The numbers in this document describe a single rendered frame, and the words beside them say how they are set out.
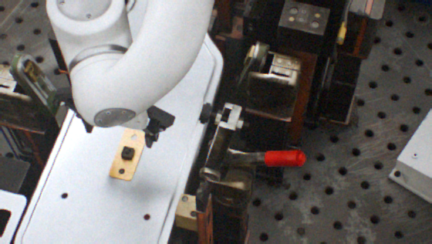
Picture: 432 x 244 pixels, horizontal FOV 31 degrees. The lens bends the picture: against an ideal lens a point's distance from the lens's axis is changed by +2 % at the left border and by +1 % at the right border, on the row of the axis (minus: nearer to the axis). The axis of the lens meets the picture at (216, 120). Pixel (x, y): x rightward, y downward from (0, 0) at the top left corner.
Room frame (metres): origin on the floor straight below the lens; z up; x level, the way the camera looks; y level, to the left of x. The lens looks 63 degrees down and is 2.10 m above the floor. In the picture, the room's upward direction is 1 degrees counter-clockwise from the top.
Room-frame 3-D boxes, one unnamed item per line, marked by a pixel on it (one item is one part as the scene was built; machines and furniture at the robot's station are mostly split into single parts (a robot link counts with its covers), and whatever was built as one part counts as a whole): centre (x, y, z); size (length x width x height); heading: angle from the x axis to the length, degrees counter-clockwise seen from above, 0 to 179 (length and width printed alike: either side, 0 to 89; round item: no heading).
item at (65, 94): (0.52, 0.18, 1.17); 0.08 x 0.01 x 0.06; 73
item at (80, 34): (0.50, 0.14, 1.34); 0.09 x 0.08 x 0.13; 14
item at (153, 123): (0.49, 0.08, 1.12); 0.03 x 0.03 x 0.07; 73
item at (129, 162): (0.50, 0.14, 1.01); 0.08 x 0.04 x 0.01; 163
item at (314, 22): (0.67, -0.14, 0.91); 0.07 x 0.05 x 0.42; 74
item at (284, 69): (0.62, -0.10, 0.88); 0.11 x 0.09 x 0.37; 74
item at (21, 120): (0.62, 0.32, 0.87); 0.12 x 0.09 x 0.35; 74
